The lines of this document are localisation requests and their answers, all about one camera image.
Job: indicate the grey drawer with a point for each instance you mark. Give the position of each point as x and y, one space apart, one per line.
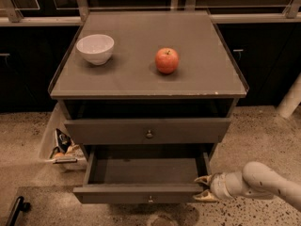
143 174
147 131

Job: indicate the metal railing frame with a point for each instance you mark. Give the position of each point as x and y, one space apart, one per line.
48 12

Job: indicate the red apple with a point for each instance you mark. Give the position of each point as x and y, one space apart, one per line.
166 60

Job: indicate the grey top drawer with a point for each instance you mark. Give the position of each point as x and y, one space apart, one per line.
147 131

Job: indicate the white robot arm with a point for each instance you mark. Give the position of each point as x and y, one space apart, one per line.
254 181

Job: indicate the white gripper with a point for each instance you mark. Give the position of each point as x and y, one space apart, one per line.
218 186

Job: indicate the dark background cabinets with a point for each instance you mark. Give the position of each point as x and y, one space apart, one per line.
268 55

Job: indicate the black handle object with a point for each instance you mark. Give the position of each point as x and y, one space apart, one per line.
19 206

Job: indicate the grey drawer cabinet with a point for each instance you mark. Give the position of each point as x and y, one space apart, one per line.
206 84

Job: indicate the clear plastic storage bin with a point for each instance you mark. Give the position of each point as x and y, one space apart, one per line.
73 159

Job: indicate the white ceramic bowl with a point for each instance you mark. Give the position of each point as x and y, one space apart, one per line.
96 49

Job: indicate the white cylindrical post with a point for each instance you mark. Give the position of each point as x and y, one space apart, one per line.
291 100

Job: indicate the dark snack bag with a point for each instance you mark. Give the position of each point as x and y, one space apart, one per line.
63 142

